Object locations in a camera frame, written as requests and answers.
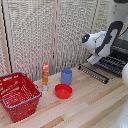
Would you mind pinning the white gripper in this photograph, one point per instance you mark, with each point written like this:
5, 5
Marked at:
95, 59

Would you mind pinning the blue plastic cup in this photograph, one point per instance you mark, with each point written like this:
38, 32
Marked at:
66, 77

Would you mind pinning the orange red tube package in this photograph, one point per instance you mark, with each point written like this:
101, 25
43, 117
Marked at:
45, 75

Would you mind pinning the black dish rack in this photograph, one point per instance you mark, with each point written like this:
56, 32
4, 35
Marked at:
120, 50

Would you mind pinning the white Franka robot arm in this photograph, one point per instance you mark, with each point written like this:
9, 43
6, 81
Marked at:
106, 36

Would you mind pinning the red plastic bowl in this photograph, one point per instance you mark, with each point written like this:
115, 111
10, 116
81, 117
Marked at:
63, 91

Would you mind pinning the red plastic shopping basket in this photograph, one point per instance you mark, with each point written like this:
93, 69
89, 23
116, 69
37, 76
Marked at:
20, 96

